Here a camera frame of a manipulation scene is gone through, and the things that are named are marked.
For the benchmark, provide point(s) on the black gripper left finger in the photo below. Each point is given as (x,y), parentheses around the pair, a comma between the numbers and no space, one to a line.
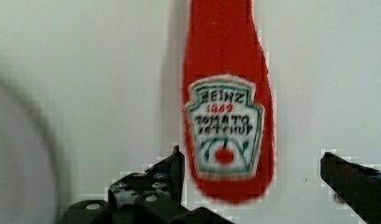
(149,197)

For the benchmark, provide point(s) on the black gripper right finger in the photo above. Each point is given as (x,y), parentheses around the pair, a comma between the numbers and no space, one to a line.
(358,186)

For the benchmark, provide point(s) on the red plush ketchup bottle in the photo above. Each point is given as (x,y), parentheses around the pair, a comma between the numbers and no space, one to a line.
(227,103)

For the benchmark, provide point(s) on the lavender round plate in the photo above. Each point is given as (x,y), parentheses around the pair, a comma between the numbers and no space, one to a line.
(29,178)

